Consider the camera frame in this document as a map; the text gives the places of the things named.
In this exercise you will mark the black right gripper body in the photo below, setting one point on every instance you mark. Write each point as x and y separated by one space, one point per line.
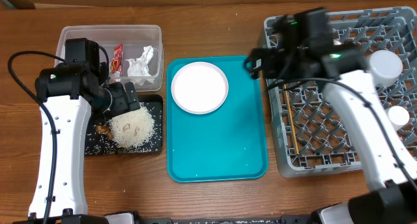
277 63

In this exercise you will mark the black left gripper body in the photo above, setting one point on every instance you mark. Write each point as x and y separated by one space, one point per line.
113 100

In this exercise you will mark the wooden chopstick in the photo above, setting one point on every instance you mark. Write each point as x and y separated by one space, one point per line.
290 116

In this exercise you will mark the red snack wrapper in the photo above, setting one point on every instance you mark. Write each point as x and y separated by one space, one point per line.
115 67

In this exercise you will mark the white napkin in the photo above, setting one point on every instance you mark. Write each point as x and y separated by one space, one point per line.
139 67

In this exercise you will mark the brown food scrap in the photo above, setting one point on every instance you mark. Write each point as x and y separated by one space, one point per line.
104 130

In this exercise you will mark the large white plate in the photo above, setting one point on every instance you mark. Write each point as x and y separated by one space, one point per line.
199 88

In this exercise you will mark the grey-green bowl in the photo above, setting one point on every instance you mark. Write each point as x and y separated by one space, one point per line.
385 67

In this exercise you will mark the white cup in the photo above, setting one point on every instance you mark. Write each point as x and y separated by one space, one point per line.
398 116

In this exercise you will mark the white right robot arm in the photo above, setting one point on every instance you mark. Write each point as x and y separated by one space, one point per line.
307 53

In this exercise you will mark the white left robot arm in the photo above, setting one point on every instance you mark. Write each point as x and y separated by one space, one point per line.
68 95

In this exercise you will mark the clear plastic bin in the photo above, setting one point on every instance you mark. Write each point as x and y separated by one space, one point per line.
134 39

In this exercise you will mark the black tray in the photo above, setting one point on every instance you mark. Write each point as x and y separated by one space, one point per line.
97 145

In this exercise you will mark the pile of rice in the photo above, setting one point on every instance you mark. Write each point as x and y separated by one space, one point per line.
132 129

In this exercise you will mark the grey plastic dish rack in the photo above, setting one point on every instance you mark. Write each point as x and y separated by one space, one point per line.
324 147

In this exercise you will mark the teal plastic tray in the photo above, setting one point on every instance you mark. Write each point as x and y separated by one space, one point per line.
226 144

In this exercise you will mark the black rail at table edge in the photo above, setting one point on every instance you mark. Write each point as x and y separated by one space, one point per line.
211 220

